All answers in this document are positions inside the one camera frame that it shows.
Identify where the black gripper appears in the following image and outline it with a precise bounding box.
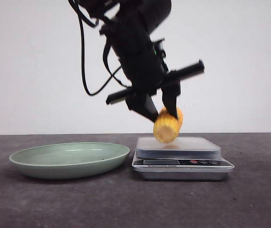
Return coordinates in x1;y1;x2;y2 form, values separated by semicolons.
106;40;204;123

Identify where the silver digital kitchen scale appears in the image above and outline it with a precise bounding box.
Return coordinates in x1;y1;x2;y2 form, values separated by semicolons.
132;136;234;181

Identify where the green shallow plate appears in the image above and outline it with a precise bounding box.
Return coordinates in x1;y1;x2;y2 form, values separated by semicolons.
9;142;130;180

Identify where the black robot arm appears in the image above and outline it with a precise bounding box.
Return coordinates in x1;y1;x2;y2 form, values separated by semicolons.
69;0;204;122

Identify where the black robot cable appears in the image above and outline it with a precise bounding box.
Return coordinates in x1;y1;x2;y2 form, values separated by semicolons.
68;0;124;96

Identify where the yellow corn cob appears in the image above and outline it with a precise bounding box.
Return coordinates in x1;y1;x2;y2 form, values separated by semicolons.
153;107;184;143

